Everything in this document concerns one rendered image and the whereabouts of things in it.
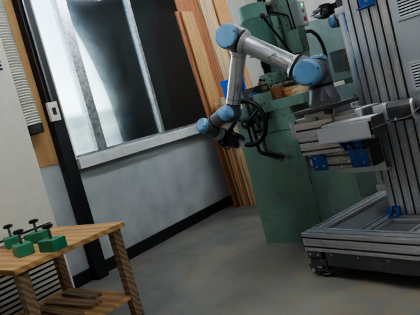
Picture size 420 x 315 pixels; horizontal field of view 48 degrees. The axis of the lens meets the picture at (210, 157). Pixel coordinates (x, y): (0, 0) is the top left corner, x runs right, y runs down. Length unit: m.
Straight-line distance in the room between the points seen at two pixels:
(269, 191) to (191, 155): 1.49
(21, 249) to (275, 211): 1.58
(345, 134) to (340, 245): 0.54
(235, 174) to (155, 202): 0.89
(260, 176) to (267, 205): 0.19
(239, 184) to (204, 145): 0.50
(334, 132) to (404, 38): 0.48
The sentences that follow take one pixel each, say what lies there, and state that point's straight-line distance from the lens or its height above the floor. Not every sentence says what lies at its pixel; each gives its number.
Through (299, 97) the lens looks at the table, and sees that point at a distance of 2.79.
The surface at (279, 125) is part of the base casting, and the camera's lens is 2.89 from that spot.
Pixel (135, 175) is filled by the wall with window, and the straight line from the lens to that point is 3.86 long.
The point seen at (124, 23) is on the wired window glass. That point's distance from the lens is 4.29.
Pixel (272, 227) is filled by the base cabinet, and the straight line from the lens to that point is 3.13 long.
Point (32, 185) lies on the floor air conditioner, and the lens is 2.98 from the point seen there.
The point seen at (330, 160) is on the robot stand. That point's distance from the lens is 2.37.
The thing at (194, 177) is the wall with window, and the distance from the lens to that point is 4.38.
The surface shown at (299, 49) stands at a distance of 3.15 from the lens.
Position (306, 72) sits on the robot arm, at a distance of 2.14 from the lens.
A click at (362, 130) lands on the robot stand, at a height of 0.69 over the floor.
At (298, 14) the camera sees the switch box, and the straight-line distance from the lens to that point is 3.26.
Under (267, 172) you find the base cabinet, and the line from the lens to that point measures 3.01.
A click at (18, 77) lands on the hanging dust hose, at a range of 3.21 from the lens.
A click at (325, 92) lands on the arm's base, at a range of 2.27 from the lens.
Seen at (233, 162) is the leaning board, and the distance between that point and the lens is 4.39.
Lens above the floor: 0.91
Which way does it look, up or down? 5 degrees down
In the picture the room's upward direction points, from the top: 15 degrees counter-clockwise
